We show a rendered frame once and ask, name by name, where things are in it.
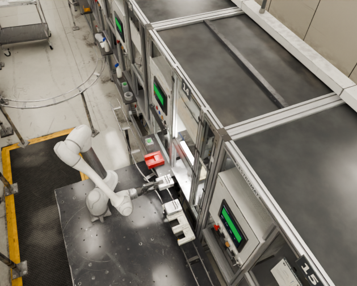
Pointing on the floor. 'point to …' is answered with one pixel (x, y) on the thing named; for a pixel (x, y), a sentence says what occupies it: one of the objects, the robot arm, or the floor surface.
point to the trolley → (11, 33)
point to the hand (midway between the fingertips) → (159, 184)
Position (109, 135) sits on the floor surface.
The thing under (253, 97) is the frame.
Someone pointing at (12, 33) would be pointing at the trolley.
